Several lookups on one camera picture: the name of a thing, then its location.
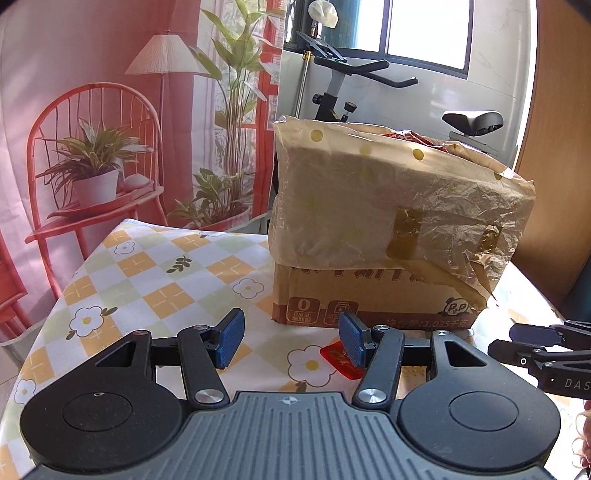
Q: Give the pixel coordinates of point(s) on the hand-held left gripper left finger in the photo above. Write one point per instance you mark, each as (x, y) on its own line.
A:
(231, 337)

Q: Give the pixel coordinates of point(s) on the brown cardboard box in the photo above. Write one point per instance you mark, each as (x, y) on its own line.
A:
(369, 295)

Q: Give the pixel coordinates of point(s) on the cardboard box with plastic liner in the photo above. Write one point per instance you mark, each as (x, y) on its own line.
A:
(351, 203)

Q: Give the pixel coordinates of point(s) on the black exercise bike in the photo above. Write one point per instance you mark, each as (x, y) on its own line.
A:
(328, 99)

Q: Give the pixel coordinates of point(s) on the dark framed window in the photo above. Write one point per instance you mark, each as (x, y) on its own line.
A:
(429, 32)

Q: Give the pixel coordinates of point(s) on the printed pink backdrop cloth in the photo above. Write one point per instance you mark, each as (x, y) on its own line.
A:
(69, 69)

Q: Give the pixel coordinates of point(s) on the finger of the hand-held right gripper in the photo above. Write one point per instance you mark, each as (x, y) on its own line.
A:
(563, 334)
(512, 350)

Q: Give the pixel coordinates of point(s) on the wooden board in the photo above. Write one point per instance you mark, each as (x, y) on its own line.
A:
(563, 161)

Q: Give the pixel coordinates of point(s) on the red orange snack wrapper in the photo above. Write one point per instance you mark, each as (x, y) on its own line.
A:
(406, 137)

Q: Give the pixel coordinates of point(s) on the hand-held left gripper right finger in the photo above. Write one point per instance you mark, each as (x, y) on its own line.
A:
(353, 339)

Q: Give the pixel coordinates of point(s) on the red snack packet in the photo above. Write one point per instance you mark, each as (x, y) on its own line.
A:
(337, 357)

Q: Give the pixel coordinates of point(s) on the checked floral tablecloth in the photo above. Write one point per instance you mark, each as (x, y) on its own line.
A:
(161, 277)

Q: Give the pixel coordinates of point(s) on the person's right hand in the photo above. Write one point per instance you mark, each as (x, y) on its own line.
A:
(584, 438)

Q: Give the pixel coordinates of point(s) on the white cloth bundle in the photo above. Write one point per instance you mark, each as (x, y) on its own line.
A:
(324, 11)

